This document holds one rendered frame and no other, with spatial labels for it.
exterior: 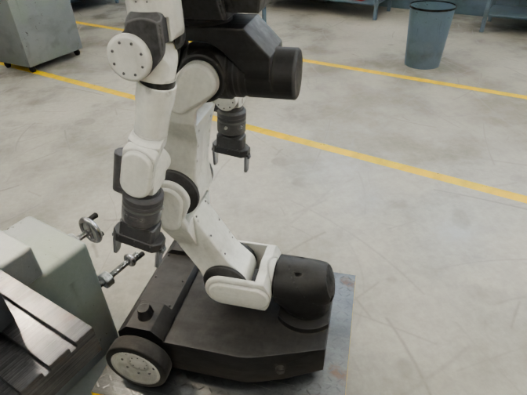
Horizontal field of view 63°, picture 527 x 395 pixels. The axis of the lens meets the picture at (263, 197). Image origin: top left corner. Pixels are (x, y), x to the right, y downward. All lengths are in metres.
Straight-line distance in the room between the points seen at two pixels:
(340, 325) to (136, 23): 1.22
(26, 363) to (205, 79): 0.68
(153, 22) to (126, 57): 0.07
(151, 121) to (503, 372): 1.80
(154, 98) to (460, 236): 2.23
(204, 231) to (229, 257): 0.12
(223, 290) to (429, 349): 1.12
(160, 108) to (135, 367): 0.92
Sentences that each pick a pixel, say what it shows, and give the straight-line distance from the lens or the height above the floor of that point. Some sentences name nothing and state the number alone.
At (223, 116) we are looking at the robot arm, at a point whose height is 1.13.
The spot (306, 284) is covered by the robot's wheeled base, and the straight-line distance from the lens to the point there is 1.29.
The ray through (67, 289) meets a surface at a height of 0.61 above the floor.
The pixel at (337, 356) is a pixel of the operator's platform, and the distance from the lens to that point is 1.55.
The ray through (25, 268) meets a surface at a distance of 1.45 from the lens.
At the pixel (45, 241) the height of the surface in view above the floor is 0.73.
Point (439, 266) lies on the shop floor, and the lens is 2.52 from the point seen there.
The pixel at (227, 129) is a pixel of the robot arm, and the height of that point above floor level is 1.09.
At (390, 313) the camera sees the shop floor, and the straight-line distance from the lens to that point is 2.22.
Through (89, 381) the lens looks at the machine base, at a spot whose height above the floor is 0.20.
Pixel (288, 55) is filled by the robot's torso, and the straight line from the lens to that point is 0.96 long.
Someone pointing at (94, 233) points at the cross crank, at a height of 0.62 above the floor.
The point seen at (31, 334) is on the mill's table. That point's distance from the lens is 1.06.
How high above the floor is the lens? 1.67
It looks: 36 degrees down
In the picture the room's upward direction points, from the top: 2 degrees counter-clockwise
